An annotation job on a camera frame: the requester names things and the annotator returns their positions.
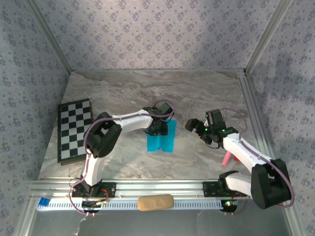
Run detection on blue paper sheet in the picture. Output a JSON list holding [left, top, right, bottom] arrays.
[[146, 119, 178, 153]]

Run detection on pink cylinder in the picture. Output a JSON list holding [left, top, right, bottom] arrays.
[[221, 151, 233, 167]]

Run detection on black controller board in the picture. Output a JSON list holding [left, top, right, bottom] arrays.
[[220, 199, 239, 213], [81, 200, 103, 213]]

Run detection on tan cork block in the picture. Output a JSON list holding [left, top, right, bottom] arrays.
[[137, 194, 175, 211]]

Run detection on black and white checkerboard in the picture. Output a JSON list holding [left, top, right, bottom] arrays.
[[57, 98, 95, 166]]

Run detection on aluminium side rail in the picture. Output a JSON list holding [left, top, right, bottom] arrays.
[[237, 70, 278, 163]]

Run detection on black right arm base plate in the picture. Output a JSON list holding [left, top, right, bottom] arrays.
[[202, 181, 248, 198]]

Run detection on long aluminium mounting rail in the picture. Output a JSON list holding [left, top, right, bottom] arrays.
[[24, 179, 296, 200]]

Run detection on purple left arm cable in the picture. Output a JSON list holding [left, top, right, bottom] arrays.
[[67, 99, 176, 217]]

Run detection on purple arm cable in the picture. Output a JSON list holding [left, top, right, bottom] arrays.
[[67, 99, 176, 217], [220, 108, 295, 216]]

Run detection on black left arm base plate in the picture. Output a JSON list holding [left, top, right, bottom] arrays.
[[71, 182, 117, 198]]

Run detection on white slotted cable duct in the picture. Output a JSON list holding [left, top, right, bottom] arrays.
[[36, 198, 238, 211]]

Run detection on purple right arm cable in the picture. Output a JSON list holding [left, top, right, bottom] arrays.
[[220, 108, 295, 216]]

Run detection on aluminium frame post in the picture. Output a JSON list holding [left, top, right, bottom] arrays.
[[24, 0, 74, 74], [245, 0, 293, 74]]

